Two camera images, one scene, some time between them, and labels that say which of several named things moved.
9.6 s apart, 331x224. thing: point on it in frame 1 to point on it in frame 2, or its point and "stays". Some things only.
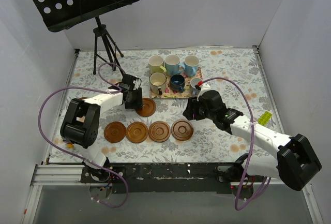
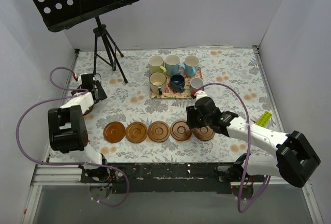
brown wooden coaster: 148,107 to 204,133
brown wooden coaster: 137,132 stays
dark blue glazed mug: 177,82 stays
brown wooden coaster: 182,130 stays
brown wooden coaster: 159,131 stays
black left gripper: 133,101 to 99,92
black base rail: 166,178 stays
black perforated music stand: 63,1 stays
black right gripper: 191,110 to 193,118
